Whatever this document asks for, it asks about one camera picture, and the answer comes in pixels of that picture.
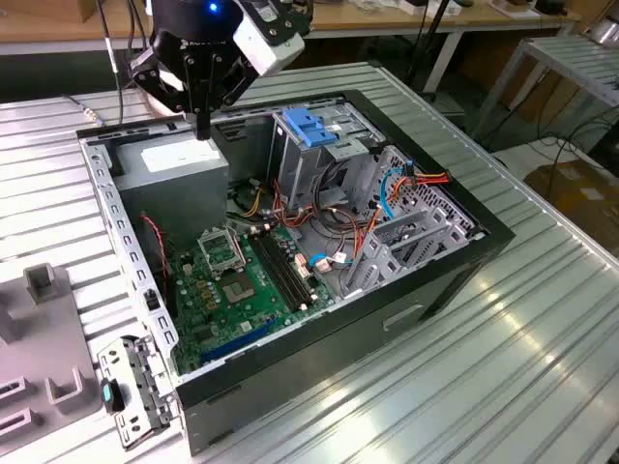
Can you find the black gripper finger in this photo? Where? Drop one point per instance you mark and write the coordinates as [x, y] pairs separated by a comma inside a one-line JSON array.
[[237, 77], [159, 89]]

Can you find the grey metal disk bay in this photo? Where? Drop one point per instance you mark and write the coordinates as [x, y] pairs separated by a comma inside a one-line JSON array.
[[384, 261]]

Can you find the blue plastic drive latch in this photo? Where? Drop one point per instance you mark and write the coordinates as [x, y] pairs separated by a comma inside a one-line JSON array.
[[304, 125]]

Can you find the grey power supply unit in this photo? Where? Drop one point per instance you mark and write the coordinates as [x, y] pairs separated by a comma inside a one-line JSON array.
[[169, 193]]

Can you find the brown cardboard box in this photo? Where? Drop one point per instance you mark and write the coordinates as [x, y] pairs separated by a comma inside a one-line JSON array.
[[89, 9]]

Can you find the grey metal drive cage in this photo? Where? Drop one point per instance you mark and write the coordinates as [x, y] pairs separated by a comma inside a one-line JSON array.
[[295, 169]]

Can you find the CPU socket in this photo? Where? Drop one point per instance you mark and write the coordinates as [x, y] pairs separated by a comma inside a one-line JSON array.
[[221, 253]]

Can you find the black RAM slot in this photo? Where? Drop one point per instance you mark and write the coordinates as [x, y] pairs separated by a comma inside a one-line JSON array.
[[288, 270], [274, 270], [278, 270], [283, 270]]

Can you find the dark square chipset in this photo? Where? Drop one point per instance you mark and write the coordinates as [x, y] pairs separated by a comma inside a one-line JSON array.
[[237, 291]]

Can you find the green motherboard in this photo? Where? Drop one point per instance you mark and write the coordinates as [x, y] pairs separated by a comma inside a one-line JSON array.
[[251, 316]]

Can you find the blue expansion slot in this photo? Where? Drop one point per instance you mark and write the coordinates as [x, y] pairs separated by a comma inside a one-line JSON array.
[[237, 340]]

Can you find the grey parts rack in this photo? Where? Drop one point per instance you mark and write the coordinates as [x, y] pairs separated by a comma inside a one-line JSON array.
[[43, 338]]

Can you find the black open PC case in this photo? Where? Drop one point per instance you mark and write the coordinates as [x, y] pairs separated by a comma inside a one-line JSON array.
[[338, 348]]

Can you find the blue black release latch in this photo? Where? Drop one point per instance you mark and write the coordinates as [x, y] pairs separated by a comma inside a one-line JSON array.
[[109, 394]]

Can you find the small black device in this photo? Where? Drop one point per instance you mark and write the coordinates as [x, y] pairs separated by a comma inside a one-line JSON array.
[[551, 6]]

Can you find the metal slat table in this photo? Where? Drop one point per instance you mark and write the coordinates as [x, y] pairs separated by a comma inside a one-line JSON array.
[[580, 63]]

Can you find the flat brown carton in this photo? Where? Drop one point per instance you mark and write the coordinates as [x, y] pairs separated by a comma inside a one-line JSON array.
[[570, 193]]

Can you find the silver metal cylinder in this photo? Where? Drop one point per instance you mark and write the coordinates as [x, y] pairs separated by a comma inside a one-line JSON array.
[[607, 31]]

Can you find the metal card retention bracket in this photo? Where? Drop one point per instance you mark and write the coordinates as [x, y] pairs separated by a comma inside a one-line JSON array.
[[154, 386]]

